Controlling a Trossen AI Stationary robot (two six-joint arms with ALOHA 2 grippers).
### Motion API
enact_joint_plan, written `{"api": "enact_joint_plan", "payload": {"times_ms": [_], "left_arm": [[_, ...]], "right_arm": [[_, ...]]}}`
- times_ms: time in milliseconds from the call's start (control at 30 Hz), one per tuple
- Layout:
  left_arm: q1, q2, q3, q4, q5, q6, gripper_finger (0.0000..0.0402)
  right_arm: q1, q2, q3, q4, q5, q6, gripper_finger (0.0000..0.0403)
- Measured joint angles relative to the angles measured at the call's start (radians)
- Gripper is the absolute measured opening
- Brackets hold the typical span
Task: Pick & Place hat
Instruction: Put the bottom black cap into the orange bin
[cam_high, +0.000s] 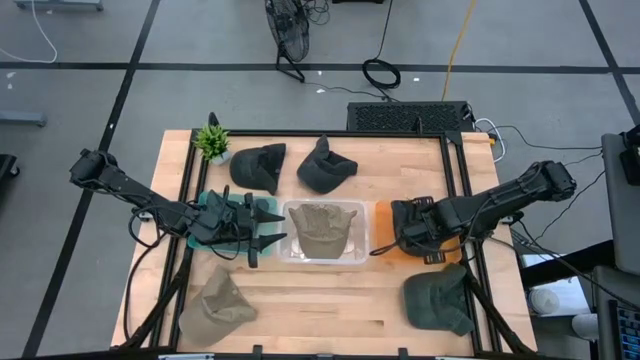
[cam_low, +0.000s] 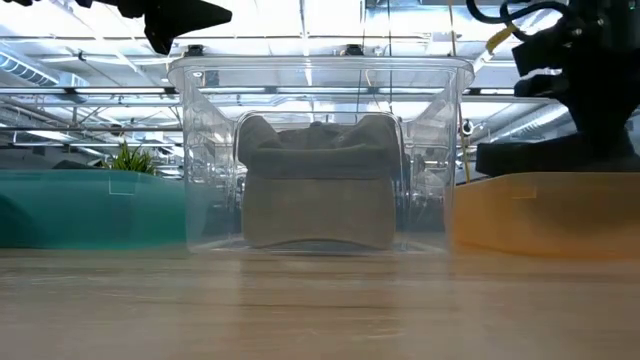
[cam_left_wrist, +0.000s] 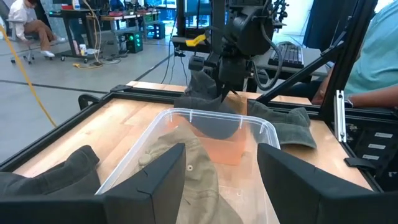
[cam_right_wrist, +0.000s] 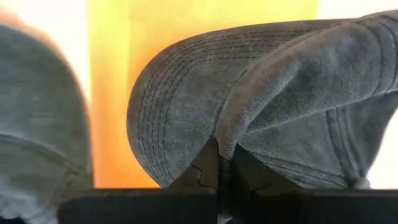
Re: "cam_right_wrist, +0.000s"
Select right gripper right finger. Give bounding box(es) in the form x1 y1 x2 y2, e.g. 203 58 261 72
231 145 398 224

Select charcoal baseball cap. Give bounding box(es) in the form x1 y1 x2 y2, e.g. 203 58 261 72
126 9 398 190

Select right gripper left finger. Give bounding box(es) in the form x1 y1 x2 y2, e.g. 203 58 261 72
58 138 221 224

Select dark green baseball cap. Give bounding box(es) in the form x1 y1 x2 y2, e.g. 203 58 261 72
0 23 94 224

